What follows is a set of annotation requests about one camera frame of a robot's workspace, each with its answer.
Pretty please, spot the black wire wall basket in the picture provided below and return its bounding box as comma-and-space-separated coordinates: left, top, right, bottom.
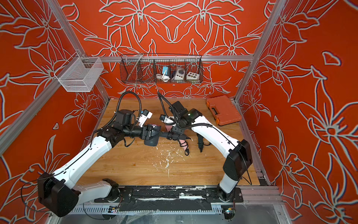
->
119, 53, 204, 84

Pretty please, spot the blue small box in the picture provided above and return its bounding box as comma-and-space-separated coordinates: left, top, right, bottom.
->
162, 66, 170, 76

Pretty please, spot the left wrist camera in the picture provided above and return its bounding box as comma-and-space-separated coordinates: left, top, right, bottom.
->
138, 109, 153, 127

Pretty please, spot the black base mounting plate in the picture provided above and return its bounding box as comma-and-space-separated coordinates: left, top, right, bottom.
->
94, 186, 243, 213

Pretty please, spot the pink dryer black cord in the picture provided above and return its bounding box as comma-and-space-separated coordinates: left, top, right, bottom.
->
178, 138, 191, 156

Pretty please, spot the dark green hair dryer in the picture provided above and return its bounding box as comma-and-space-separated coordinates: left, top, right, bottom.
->
197, 134, 204, 153

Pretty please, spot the white socket cube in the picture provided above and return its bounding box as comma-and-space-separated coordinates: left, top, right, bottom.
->
186, 72, 200, 82

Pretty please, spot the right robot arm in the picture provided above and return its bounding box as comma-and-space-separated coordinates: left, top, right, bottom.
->
157, 92, 252, 202

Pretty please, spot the black hair dryer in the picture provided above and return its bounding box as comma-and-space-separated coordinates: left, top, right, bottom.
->
144, 125, 189, 147

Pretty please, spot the clear plastic bin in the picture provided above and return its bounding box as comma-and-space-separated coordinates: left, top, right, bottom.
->
56, 57, 104, 92

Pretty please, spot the white power adapter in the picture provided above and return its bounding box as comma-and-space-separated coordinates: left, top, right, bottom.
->
171, 67, 186, 81

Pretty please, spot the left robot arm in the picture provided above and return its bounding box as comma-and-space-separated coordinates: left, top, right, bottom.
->
36, 91, 161, 217

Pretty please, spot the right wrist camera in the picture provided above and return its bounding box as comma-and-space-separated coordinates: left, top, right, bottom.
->
159, 114, 175, 126

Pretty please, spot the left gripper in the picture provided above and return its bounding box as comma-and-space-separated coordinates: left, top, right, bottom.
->
123, 123, 162, 141

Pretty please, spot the pink hair dryer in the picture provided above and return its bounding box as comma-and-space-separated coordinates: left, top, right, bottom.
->
165, 125, 190, 156

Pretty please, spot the orange tool case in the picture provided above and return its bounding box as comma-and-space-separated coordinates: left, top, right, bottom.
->
206, 95, 242, 126

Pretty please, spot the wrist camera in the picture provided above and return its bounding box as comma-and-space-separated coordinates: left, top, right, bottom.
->
138, 109, 153, 127
159, 114, 175, 126

